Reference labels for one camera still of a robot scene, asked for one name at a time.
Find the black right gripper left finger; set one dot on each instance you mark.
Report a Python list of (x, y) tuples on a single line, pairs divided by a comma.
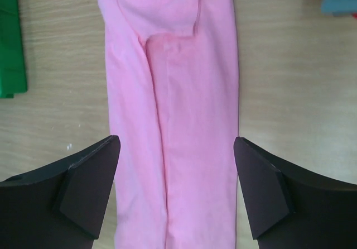
[(62, 204)]

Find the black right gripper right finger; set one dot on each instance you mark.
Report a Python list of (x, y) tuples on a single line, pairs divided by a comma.
[(291, 207)]

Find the pink t shirt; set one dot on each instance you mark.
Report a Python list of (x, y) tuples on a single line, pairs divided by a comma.
[(172, 83)]

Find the green plastic bin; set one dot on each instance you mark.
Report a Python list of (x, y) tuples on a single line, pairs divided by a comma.
[(13, 70)]

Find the folded grey t shirt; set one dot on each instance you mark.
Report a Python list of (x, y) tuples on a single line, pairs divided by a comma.
[(339, 7)]

